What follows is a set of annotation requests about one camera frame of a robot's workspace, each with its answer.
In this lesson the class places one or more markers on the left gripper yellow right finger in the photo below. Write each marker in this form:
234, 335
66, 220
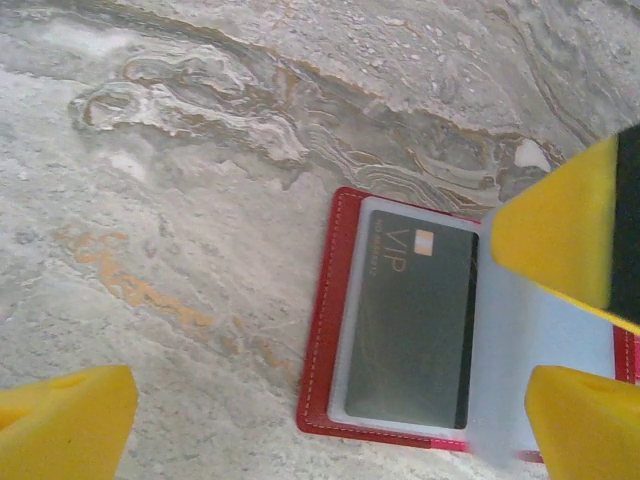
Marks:
590, 435

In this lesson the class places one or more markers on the red leather card holder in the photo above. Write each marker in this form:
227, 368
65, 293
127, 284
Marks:
327, 325

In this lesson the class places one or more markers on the black VIP credit card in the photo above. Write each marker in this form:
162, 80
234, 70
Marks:
410, 325

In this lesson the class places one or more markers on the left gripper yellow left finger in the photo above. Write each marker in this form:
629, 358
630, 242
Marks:
65, 430

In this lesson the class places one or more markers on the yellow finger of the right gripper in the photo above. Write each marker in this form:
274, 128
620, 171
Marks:
560, 235

